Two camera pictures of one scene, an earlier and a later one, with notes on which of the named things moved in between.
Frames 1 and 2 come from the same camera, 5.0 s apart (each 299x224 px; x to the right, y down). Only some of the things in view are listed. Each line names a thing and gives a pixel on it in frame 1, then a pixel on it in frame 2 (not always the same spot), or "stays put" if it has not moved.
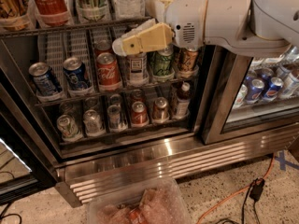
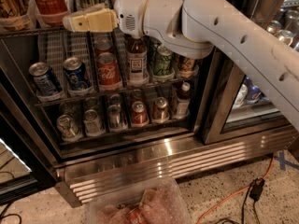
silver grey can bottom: x=114 y=117 stays put
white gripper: x=185 y=19 -> x=132 y=8
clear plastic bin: x=159 y=203 stays put
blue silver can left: x=46 y=82 stays put
